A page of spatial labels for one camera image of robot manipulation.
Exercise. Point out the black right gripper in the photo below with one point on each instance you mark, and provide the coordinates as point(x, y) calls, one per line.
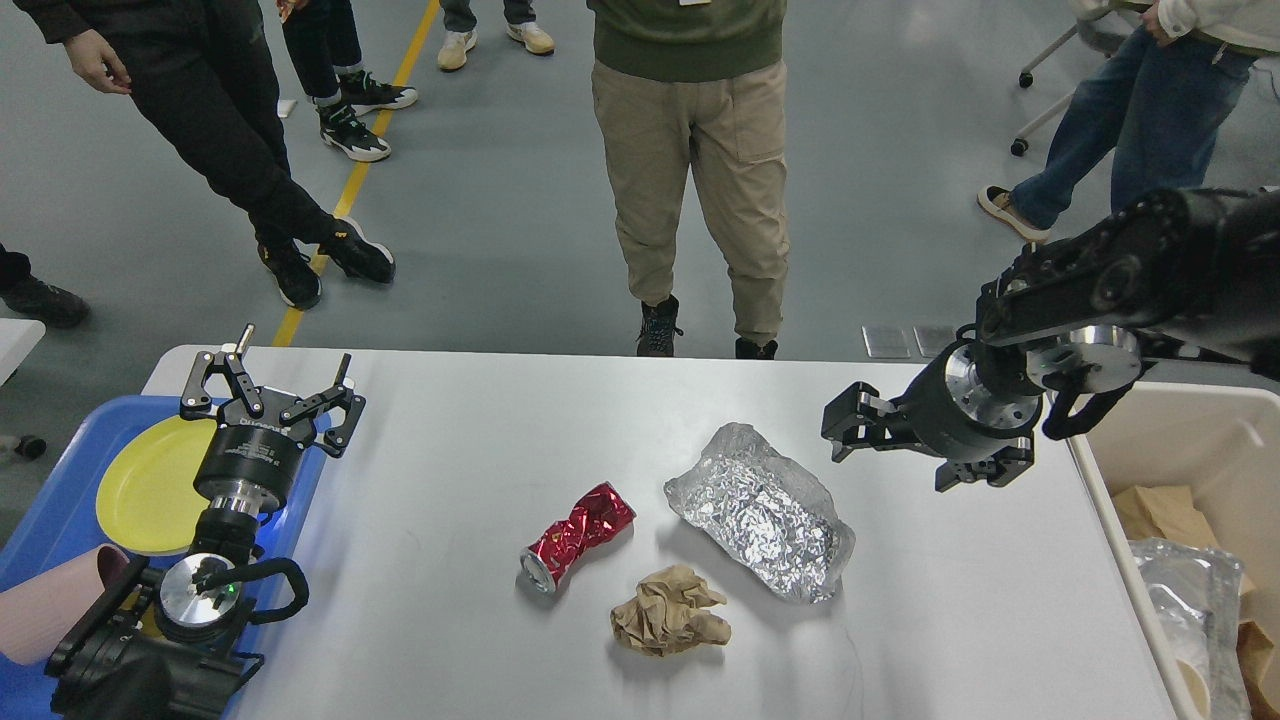
point(981, 432)

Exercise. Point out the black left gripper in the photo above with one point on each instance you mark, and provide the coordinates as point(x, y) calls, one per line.
point(252, 469)

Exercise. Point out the yellow plastic plate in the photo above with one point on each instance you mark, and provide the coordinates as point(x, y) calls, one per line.
point(147, 502)

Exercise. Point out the foil tray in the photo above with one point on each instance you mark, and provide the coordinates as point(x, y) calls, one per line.
point(1196, 594)
point(767, 512)

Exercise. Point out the pink mug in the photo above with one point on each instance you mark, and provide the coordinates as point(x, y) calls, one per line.
point(37, 614)

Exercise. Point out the brown paper ball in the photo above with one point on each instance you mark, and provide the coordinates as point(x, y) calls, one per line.
point(669, 614)

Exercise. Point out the crushed red can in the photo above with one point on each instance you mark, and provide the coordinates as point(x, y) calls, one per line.
point(596, 518)

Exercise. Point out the large brown paper bag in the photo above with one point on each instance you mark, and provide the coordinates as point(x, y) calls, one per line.
point(1255, 652)

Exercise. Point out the white paper cup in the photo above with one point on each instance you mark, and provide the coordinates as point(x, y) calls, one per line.
point(1197, 689)

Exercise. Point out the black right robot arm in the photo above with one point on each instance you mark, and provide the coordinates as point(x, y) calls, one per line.
point(1063, 334)

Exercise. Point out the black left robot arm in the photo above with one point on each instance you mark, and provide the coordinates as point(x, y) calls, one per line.
point(162, 643)

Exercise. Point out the blue plastic tray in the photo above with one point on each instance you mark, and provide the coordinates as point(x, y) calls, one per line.
point(62, 524)

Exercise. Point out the person dark shoes far left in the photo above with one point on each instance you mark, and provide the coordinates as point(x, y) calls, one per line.
point(28, 296)

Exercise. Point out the white side table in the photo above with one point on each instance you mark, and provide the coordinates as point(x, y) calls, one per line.
point(18, 338)

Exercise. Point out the beige plastic bin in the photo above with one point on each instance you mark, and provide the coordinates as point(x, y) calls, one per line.
point(1222, 443)

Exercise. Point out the person black trousers black shoes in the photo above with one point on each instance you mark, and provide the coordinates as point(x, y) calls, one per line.
point(201, 73)

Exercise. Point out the person dark trousers black sneakers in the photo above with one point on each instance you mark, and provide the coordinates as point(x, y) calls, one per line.
point(322, 42)

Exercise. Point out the person blue jeans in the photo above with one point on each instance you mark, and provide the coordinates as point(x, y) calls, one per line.
point(1156, 107)

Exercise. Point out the person green sweater khaki trousers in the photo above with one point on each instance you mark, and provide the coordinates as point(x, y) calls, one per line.
point(694, 91)

